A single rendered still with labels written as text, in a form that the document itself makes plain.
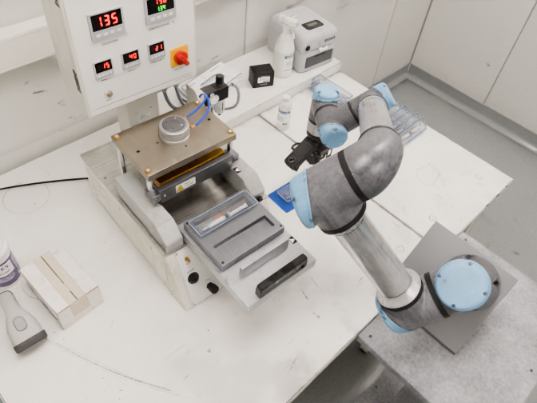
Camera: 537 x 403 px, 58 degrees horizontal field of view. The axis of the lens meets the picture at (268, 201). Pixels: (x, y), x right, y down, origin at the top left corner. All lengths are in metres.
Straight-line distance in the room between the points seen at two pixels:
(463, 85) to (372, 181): 2.68
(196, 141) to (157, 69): 0.21
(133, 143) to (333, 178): 0.56
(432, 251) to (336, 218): 0.51
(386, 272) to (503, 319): 0.55
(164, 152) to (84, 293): 0.42
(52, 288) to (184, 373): 0.41
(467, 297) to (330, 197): 0.43
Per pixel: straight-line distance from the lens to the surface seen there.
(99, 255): 1.51
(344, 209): 0.98
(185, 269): 1.31
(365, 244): 1.06
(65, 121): 1.84
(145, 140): 1.28
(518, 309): 1.63
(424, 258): 1.44
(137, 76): 1.30
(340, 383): 2.15
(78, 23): 1.17
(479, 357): 1.49
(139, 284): 1.44
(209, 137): 1.28
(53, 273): 1.40
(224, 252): 1.20
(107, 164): 1.50
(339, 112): 1.33
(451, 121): 3.47
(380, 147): 0.96
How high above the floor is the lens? 1.96
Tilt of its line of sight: 49 degrees down
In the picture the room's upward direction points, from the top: 7 degrees clockwise
